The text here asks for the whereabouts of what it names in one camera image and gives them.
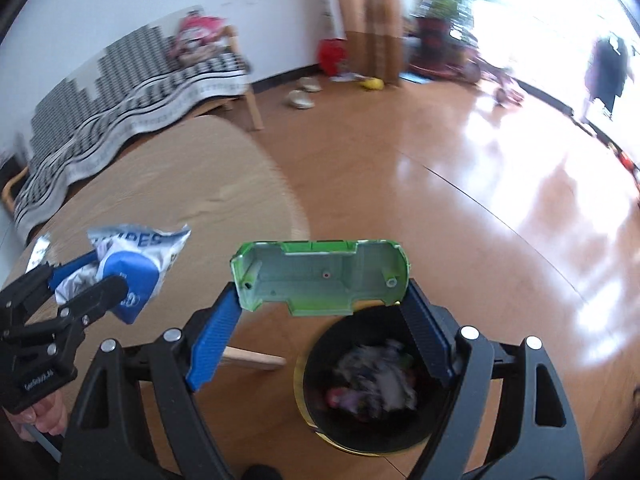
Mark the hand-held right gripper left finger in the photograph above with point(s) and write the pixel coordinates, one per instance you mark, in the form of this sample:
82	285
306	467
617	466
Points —
215	340

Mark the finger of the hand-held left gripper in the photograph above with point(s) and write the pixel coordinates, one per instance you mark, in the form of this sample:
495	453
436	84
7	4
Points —
95	297
70	268

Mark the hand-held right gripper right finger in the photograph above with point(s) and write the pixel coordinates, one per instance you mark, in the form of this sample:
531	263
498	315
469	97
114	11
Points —
425	332

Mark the blue white wipes packet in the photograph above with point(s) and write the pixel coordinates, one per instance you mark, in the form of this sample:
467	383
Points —
135	252

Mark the green plastic toy car shell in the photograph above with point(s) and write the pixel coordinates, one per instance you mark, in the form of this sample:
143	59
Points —
310	275

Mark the black bin with gold rim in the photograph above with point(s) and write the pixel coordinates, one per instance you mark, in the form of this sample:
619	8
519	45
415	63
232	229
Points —
325	410

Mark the person's left hand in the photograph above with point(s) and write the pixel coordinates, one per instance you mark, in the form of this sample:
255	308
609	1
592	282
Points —
45	416

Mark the pile of crumpled wrappers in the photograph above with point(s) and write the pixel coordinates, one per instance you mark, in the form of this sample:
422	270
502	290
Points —
385	382

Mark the round wooden table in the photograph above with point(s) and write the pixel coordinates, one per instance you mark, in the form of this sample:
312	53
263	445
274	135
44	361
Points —
175	185

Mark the blue floor mat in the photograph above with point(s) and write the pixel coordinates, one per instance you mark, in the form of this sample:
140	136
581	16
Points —
415	79

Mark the yellow toy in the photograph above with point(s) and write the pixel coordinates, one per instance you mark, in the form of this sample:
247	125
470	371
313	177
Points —
372	84

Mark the pink tricycle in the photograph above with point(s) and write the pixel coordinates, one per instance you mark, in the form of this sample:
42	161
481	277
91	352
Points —
495	77

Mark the red toy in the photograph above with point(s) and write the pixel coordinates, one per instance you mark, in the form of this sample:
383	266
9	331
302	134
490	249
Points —
626	161

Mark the pink printed cushion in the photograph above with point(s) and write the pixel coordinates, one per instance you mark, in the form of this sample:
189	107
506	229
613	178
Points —
197	30

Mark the red bag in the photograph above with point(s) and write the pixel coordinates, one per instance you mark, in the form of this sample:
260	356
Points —
334	56

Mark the hanging clothes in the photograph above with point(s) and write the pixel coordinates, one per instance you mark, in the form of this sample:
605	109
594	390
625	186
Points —
607	72

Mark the brown curtain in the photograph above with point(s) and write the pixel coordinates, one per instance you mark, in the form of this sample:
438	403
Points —
370	15

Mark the potted plant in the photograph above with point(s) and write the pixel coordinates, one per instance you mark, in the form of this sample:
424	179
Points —
440	5

